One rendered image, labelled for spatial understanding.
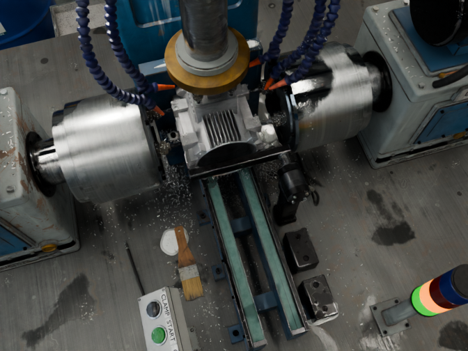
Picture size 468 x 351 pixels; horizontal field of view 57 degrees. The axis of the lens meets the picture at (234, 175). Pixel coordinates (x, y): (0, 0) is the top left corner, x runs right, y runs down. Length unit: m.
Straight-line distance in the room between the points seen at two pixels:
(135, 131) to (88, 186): 0.16
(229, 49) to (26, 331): 0.85
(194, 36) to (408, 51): 0.53
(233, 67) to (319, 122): 0.25
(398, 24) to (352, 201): 0.48
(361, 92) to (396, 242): 0.45
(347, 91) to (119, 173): 0.54
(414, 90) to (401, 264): 0.47
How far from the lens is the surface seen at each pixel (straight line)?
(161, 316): 0.89
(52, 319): 1.24
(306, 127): 1.01
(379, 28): 1.16
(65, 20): 2.39
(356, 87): 1.04
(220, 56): 0.90
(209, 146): 0.99
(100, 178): 0.98
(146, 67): 1.06
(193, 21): 0.82
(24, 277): 1.30
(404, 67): 1.09
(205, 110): 0.99
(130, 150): 0.95
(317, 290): 1.12
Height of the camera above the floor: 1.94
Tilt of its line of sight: 64 degrees down
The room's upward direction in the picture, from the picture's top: 1 degrees counter-clockwise
